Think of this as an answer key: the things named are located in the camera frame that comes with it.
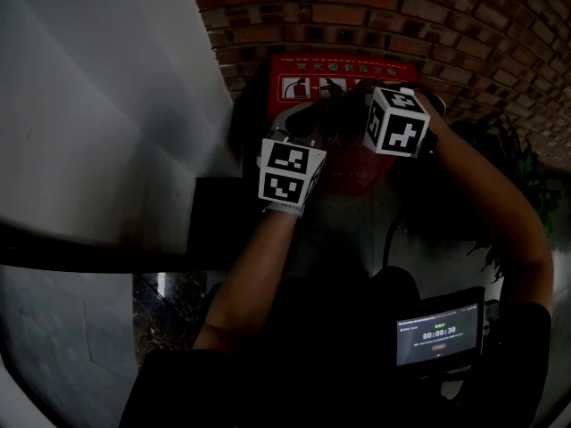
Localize black wall trim strip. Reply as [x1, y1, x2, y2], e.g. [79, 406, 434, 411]
[0, 225, 197, 274]

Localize red fire extinguisher box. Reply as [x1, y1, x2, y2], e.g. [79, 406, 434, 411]
[267, 53, 423, 195]

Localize white perforated wrist strap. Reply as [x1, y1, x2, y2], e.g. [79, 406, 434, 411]
[263, 201, 307, 218]

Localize person's right forearm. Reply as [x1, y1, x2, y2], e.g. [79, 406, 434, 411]
[414, 94, 554, 316]

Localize person's black clothing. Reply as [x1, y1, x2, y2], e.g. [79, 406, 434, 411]
[120, 265, 554, 428]

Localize black plinth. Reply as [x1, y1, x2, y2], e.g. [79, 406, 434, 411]
[191, 176, 244, 258]

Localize green potted plant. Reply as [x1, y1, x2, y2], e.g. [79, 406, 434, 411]
[468, 113, 563, 280]

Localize black phone with lit screen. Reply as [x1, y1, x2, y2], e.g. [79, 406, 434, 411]
[394, 300, 483, 369]

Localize black cable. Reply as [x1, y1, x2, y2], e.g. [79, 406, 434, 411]
[382, 214, 402, 271]

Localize black wristband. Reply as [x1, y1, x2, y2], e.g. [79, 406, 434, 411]
[421, 129, 441, 158]

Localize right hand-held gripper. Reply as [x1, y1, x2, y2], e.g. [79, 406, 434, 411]
[356, 78, 432, 158]

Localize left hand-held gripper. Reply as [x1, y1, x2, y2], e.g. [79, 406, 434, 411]
[258, 103, 327, 209]

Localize person's left forearm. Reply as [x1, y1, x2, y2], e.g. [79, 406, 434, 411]
[194, 210, 298, 351]

